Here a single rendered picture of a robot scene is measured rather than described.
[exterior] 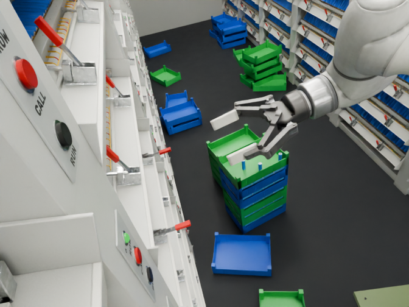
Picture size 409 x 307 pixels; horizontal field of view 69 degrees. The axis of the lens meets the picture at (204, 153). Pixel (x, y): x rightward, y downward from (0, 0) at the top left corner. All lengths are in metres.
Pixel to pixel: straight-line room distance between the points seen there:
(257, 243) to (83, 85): 1.46
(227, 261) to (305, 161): 0.90
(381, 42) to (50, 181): 0.53
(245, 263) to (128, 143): 1.19
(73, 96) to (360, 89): 0.55
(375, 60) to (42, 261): 0.56
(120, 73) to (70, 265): 0.73
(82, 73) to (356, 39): 0.45
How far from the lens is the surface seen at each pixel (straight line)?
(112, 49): 0.88
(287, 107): 0.71
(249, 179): 1.45
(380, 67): 0.62
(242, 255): 1.71
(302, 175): 2.06
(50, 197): 0.18
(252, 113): 0.74
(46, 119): 0.20
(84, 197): 0.23
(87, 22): 0.68
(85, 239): 0.21
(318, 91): 0.70
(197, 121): 2.50
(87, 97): 0.40
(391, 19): 0.58
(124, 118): 0.71
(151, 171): 0.85
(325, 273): 1.70
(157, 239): 0.69
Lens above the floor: 1.52
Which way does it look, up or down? 42 degrees down
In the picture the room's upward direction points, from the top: 12 degrees counter-clockwise
